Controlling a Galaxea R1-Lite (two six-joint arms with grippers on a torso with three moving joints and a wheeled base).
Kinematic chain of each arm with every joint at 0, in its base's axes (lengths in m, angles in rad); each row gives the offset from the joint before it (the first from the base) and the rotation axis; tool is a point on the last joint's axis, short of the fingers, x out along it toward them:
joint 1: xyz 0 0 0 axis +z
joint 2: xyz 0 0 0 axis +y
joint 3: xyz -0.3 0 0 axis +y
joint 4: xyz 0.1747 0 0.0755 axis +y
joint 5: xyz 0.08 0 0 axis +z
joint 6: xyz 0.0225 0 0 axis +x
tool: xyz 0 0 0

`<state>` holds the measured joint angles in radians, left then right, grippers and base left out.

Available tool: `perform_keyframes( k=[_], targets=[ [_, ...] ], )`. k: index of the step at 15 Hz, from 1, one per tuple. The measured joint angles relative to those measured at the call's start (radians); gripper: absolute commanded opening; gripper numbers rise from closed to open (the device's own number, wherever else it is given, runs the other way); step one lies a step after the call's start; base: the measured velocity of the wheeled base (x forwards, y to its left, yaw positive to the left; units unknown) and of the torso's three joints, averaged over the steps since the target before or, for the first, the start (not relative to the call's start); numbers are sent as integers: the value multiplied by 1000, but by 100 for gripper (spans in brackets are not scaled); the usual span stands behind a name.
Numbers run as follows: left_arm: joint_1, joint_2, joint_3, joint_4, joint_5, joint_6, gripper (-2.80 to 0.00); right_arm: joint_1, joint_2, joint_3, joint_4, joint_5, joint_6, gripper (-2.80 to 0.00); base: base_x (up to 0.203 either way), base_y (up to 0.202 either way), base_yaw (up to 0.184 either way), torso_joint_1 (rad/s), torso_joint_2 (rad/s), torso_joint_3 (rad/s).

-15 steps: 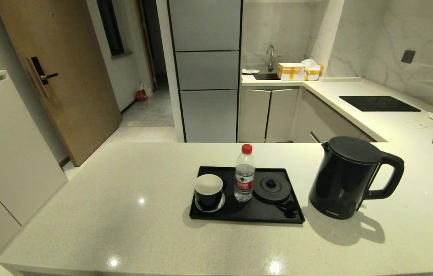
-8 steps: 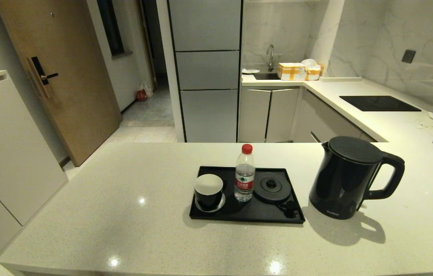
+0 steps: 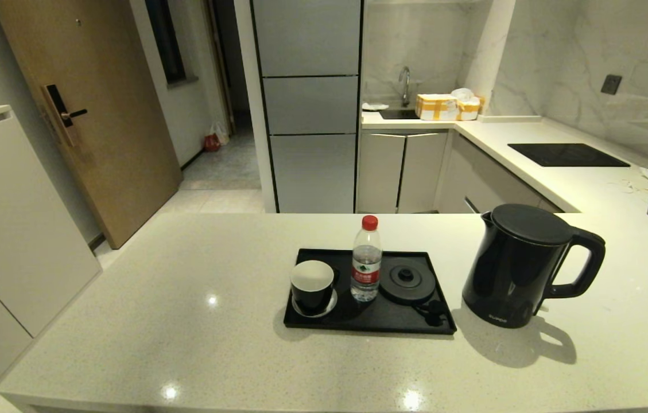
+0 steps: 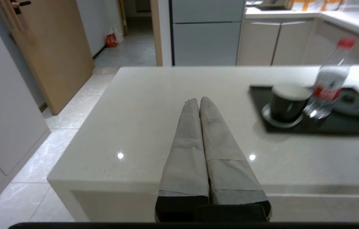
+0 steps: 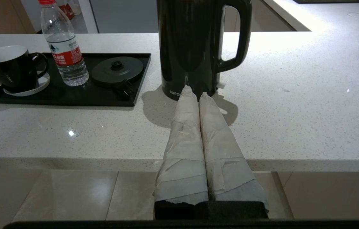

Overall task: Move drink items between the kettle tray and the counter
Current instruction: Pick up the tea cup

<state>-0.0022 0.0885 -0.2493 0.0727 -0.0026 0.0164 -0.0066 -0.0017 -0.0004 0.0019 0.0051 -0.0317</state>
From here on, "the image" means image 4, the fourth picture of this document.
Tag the white round saucer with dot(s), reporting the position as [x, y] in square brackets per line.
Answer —
[266, 116]

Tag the white plastic bag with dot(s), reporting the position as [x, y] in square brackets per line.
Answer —
[118, 31]

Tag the small parcel yellow tape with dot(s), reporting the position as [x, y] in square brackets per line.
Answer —
[333, 3]

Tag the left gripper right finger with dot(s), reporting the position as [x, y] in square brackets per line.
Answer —
[227, 165]

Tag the white tall cabinet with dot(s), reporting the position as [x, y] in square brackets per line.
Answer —
[4, 105]

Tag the black cup white inside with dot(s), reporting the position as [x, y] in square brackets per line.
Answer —
[286, 105]

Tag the cardboard box yellow tape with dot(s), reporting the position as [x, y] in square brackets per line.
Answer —
[305, 4]

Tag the water bottle red label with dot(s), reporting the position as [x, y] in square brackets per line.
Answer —
[330, 82]

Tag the beige sink cabinet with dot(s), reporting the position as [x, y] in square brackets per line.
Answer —
[262, 43]

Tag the red bag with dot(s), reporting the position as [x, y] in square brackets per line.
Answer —
[111, 40]

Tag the wooden door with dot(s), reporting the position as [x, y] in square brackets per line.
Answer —
[55, 54]

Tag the black rectangular tray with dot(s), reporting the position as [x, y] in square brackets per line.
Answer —
[341, 125]

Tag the grey refrigerator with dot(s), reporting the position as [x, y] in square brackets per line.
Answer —
[206, 35]

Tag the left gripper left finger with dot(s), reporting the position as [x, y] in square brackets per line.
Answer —
[185, 159]

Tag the round black kettle base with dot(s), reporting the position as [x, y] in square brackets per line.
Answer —
[357, 103]

